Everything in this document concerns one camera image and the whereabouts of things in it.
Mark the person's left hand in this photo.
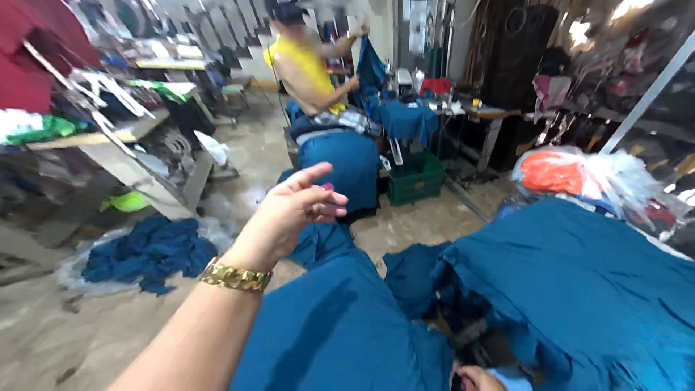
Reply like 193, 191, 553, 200
222, 162, 349, 272

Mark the person's right hand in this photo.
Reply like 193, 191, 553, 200
455, 365, 508, 391

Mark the person's left forearm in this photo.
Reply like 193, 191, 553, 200
106, 250, 275, 391

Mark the blue cloth-covered bundle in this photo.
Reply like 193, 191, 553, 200
296, 128, 380, 214

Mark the light blue cloth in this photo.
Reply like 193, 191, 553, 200
487, 367, 534, 391

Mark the green plastic crate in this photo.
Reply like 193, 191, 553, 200
387, 150, 446, 207

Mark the crumpled blue fabric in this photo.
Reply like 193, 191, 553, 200
382, 241, 454, 320

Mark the blue cloth draped over table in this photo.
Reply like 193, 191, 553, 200
377, 99, 439, 151

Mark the blue fabric with dark patch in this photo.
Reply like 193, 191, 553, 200
229, 254, 455, 391

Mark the stool with green seat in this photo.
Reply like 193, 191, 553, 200
220, 77, 252, 112

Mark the hanging blue fabric piece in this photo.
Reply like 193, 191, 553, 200
355, 35, 388, 105

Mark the black cloth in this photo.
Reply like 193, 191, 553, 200
160, 89, 216, 150

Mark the large heap of blue garments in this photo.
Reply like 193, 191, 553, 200
439, 197, 695, 391

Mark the pile of blue fabric scraps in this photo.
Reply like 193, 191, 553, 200
81, 215, 219, 297

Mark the bright yellow-green cloth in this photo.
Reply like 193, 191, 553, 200
102, 190, 151, 213

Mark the wooden sewing table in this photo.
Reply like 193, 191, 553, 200
27, 109, 216, 220

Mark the sewing table with white top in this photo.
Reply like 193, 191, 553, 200
135, 43, 214, 71

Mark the sewing table with machine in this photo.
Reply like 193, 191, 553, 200
396, 66, 523, 173

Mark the clear bag with orange contents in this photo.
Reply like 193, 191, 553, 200
511, 145, 679, 229

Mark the large black speaker-like box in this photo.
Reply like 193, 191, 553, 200
479, 4, 560, 112

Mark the clear plastic sheet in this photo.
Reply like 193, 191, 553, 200
57, 216, 237, 297

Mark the pink and grey cloth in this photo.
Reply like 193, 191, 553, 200
532, 74, 572, 125

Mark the green and white plastic bag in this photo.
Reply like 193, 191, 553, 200
0, 109, 88, 146

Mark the white metal rod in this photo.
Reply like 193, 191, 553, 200
23, 40, 136, 159

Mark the dark red cloth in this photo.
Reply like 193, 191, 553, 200
0, 0, 102, 114

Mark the grey metal pole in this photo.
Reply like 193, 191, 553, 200
601, 30, 695, 155

